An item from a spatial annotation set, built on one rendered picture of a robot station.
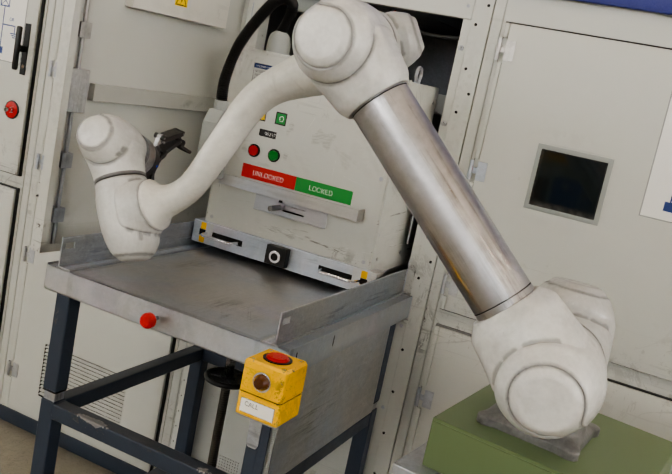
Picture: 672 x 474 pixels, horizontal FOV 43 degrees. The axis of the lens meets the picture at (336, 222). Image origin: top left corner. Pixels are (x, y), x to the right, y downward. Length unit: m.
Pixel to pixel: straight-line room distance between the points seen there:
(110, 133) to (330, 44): 0.56
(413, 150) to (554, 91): 0.86
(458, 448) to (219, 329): 0.53
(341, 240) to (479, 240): 0.85
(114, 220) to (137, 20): 0.66
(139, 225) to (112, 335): 1.14
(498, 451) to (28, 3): 2.09
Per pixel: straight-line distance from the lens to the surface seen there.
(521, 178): 2.10
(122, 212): 1.64
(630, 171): 2.06
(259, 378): 1.38
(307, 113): 2.12
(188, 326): 1.74
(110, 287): 1.85
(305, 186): 2.12
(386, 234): 2.11
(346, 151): 2.07
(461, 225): 1.28
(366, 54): 1.28
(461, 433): 1.48
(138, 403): 2.74
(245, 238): 2.21
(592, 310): 1.46
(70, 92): 2.01
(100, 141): 1.65
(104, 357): 2.79
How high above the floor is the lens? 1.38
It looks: 10 degrees down
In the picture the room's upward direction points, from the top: 12 degrees clockwise
